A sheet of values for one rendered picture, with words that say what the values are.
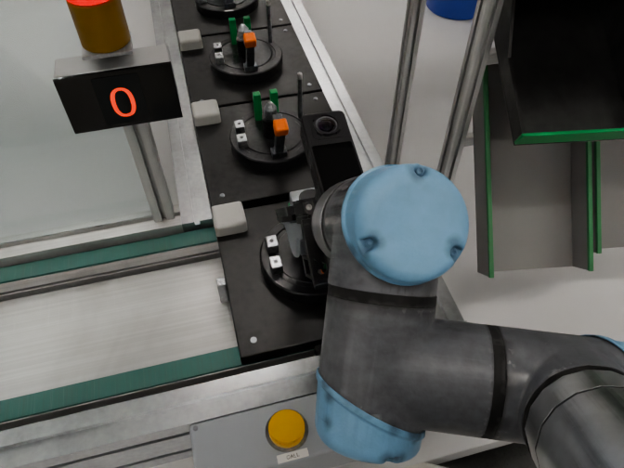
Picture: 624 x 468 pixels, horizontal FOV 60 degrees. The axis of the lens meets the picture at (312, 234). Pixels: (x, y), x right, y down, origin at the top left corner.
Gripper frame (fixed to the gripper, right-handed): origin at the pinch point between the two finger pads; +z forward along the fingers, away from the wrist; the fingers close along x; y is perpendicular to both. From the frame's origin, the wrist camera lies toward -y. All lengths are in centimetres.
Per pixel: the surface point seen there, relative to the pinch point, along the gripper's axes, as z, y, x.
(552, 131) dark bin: -13.6, -2.9, 24.5
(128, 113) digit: -2.6, -14.1, -18.7
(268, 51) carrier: 39, -31, 5
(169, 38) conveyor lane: 51, -40, -14
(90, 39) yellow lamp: -8.9, -20.5, -20.0
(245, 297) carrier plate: 4.9, 9.9, -9.9
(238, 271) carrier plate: 7.9, 6.6, -10.1
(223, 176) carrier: 20.4, -7.3, -9.2
